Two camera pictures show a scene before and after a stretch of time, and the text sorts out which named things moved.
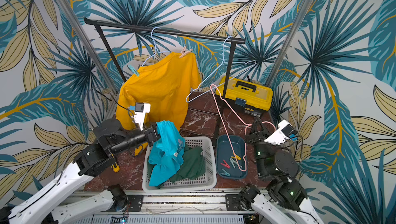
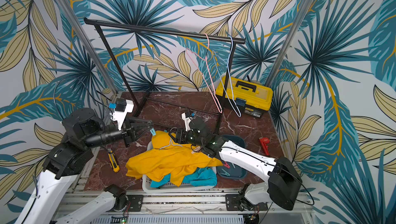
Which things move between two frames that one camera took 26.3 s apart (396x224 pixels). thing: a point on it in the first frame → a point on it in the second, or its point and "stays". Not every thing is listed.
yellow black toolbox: (250, 97) stays
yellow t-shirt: (166, 85) → (167, 158)
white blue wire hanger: (224, 62) → (229, 63)
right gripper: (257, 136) → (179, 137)
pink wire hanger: (247, 124) → (221, 111)
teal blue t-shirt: (168, 155) → (200, 177)
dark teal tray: (231, 157) stays
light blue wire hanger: (155, 49) → (170, 143)
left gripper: (151, 132) → (129, 131)
